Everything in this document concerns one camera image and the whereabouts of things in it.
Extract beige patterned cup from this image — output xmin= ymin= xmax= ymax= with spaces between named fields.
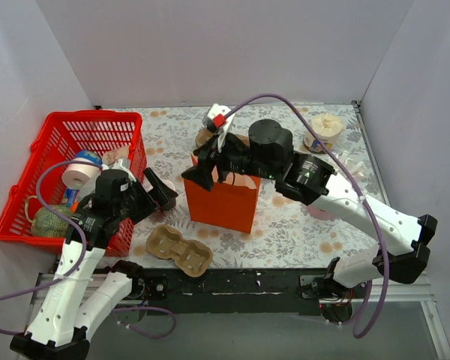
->
xmin=102 ymin=145 xmax=130 ymax=165

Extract pink straw holder cup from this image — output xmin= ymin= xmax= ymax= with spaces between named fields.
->
xmin=307 ymin=205 xmax=335 ymax=221

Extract red plastic basket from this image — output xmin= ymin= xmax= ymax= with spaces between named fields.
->
xmin=0 ymin=109 xmax=147 ymax=254

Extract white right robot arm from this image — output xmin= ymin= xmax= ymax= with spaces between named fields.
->
xmin=182 ymin=103 xmax=437 ymax=299

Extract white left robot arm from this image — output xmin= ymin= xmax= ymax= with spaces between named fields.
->
xmin=10 ymin=160 xmax=178 ymax=359

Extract brown cardboard cup carrier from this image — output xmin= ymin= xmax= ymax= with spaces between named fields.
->
xmin=195 ymin=128 xmax=250 ymax=148

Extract orange paper bag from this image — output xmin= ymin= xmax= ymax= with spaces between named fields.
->
xmin=184 ymin=169 xmax=261 ymax=233

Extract floral table mat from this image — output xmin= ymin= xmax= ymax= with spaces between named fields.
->
xmin=58 ymin=103 xmax=389 ymax=269

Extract wrapped toilet paper roll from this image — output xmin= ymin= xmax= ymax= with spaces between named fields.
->
xmin=303 ymin=113 xmax=344 ymax=154

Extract black paper coffee cup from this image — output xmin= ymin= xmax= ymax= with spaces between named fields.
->
xmin=161 ymin=179 xmax=178 ymax=212

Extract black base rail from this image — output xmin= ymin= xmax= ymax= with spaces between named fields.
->
xmin=125 ymin=268 xmax=326 ymax=316

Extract white tape roll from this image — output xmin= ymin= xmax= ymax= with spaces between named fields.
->
xmin=61 ymin=156 xmax=102 ymax=190

